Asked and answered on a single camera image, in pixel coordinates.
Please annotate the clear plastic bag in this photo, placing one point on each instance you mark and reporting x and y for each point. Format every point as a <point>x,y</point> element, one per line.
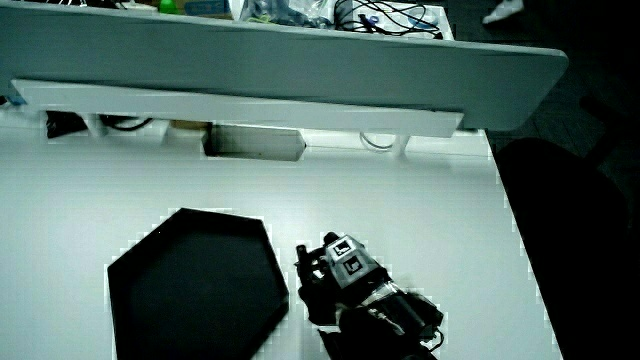
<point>295,12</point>

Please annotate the black device under rail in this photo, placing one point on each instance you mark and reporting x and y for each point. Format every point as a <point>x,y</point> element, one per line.
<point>62,124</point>

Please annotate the person's right hand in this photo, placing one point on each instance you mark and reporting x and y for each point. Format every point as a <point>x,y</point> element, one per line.
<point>350,265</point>

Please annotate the cardboard box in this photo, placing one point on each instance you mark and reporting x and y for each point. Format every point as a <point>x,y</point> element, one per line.
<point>207,7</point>

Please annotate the white desk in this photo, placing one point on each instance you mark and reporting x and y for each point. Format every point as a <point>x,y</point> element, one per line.
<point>410,200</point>

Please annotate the green bottle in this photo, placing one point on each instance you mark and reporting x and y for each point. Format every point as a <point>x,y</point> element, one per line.
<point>168,6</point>

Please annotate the black hexagonal tray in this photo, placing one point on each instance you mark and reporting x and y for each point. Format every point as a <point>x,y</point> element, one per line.
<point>200,290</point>

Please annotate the white rail under panel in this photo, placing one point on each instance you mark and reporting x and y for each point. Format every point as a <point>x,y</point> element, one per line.
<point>240,107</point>

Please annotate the grey divider panel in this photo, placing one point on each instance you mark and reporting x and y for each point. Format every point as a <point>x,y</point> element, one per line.
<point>280,60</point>

